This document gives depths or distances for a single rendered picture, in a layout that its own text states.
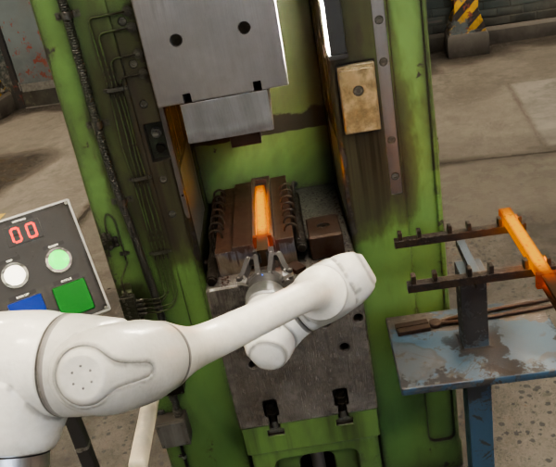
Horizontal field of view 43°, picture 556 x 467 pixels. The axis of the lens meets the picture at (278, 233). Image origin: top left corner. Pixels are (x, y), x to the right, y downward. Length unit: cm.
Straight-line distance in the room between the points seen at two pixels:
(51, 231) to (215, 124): 45
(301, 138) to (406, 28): 55
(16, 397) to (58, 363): 10
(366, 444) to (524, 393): 85
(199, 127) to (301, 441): 92
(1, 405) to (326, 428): 123
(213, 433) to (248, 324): 117
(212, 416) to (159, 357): 136
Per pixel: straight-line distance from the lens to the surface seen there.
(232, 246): 176
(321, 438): 204
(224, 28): 159
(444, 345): 180
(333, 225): 179
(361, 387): 193
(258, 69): 160
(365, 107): 177
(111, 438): 288
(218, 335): 109
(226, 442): 230
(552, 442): 257
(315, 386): 192
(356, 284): 132
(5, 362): 93
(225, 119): 163
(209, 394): 218
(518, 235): 169
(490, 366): 173
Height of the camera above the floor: 176
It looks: 26 degrees down
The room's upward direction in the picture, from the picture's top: 11 degrees counter-clockwise
